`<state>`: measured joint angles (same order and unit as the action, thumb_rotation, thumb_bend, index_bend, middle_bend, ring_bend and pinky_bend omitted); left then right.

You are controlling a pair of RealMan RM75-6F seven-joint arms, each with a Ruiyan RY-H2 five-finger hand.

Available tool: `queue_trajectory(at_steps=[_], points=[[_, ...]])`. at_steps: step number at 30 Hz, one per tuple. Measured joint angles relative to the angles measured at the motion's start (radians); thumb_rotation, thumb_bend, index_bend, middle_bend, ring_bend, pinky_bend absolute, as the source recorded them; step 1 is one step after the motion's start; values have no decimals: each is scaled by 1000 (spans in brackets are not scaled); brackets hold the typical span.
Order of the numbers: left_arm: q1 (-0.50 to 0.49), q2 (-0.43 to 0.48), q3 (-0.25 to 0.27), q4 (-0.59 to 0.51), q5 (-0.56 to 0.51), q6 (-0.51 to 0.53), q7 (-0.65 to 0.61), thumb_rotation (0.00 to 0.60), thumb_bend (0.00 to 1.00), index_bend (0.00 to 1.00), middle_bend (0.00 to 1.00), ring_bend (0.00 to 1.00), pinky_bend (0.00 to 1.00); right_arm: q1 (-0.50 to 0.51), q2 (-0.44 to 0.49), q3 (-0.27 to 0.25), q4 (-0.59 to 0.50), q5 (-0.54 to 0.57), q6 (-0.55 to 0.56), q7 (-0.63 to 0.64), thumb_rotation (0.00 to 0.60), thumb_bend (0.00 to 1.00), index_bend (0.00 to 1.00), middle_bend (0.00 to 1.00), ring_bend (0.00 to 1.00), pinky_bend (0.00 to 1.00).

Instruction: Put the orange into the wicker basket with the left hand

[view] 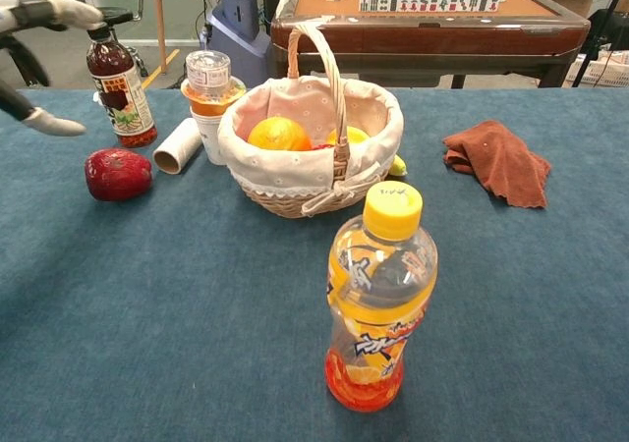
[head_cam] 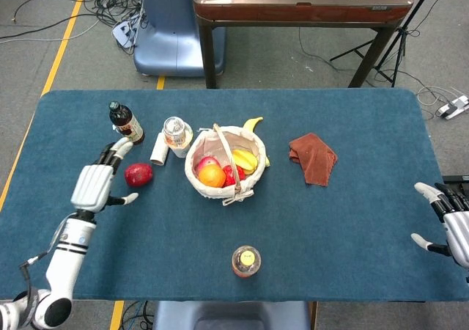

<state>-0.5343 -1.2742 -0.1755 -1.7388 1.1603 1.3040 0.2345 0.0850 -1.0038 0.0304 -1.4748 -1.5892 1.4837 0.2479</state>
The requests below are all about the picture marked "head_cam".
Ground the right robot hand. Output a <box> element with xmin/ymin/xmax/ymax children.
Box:
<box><xmin>410</xmin><ymin>181</ymin><xmax>469</xmax><ymax>268</ymax></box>

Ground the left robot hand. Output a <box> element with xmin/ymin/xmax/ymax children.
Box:
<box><xmin>70</xmin><ymin>136</ymin><xmax>139</xmax><ymax>213</ymax></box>

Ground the orange fruit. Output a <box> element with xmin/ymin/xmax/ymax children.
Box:
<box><xmin>198</xmin><ymin>164</ymin><xmax>227</xmax><ymax>188</ymax></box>

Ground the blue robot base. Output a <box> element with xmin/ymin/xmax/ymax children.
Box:
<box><xmin>133</xmin><ymin>0</ymin><xmax>226</xmax><ymax>78</ymax></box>

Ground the pink apple in basket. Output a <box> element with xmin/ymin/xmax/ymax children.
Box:
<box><xmin>196</xmin><ymin>156</ymin><xmax>222</xmax><ymax>173</ymax></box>

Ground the red apple on table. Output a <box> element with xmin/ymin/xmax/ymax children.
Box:
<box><xmin>124</xmin><ymin>163</ymin><xmax>154</xmax><ymax>188</ymax></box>

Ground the black device at table edge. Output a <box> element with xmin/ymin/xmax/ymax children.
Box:
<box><xmin>442</xmin><ymin>175</ymin><xmax>469</xmax><ymax>199</ymax></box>

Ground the dark glass bottle with label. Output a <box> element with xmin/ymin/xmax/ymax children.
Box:
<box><xmin>108</xmin><ymin>101</ymin><xmax>145</xmax><ymax>146</ymax></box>

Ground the white cardboard tube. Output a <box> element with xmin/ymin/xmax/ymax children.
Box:
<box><xmin>149</xmin><ymin>131</ymin><xmax>171</xmax><ymax>166</ymax></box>

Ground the clear jar with silver lid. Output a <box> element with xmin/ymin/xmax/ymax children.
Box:
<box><xmin>163</xmin><ymin>116</ymin><xmax>194</xmax><ymax>159</ymax></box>

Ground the white power strip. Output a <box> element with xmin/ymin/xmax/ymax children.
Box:
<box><xmin>435</xmin><ymin>94</ymin><xmax>469</xmax><ymax>120</ymax></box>

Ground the red strawberry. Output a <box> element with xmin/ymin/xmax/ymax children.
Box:
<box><xmin>221</xmin><ymin>164</ymin><xmax>245</xmax><ymax>188</ymax></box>

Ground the blue table cloth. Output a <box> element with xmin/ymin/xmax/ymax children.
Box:
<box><xmin>0</xmin><ymin>88</ymin><xmax>469</xmax><ymax>303</ymax></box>

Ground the yellow starfruit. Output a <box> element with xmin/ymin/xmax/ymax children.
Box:
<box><xmin>232</xmin><ymin>149</ymin><xmax>259</xmax><ymax>172</ymax></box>

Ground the brown folded cloth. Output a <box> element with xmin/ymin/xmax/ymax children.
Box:
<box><xmin>288</xmin><ymin>132</ymin><xmax>339</xmax><ymax>188</ymax></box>

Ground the yellow banana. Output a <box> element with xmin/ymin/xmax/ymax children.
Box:
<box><xmin>243</xmin><ymin>116</ymin><xmax>271</xmax><ymax>168</ymax></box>

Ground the orange drink bottle yellow cap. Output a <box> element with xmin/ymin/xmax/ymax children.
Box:
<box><xmin>231</xmin><ymin>245</ymin><xmax>262</xmax><ymax>279</ymax></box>

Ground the grey blue robot body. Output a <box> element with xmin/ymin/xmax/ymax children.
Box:
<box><xmin>152</xmin><ymin>300</ymin><xmax>312</xmax><ymax>330</ymax></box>

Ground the black tripod stand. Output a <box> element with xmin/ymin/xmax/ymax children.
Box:
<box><xmin>329</xmin><ymin>0</ymin><xmax>440</xmax><ymax>88</ymax></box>

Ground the brown wooden mahjong table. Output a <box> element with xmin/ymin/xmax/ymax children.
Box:
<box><xmin>192</xmin><ymin>0</ymin><xmax>415</xmax><ymax>89</ymax></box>

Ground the white fabric basket with handle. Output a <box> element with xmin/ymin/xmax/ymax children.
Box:
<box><xmin>184</xmin><ymin>122</ymin><xmax>267</xmax><ymax>207</ymax></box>

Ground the white power adapter with cables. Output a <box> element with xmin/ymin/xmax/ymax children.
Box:
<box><xmin>111</xmin><ymin>21</ymin><xmax>139</xmax><ymax>48</ymax></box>

